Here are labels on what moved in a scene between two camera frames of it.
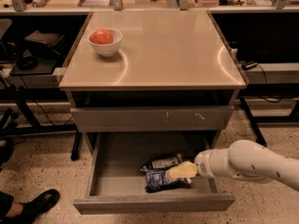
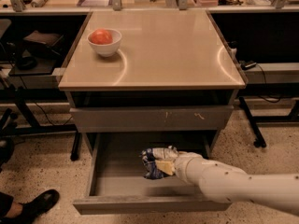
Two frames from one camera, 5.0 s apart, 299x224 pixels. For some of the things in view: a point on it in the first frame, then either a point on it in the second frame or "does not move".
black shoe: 34,207 does not move
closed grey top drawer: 155,119 does not move
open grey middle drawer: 117,185 does not move
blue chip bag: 154,173 to 149,156
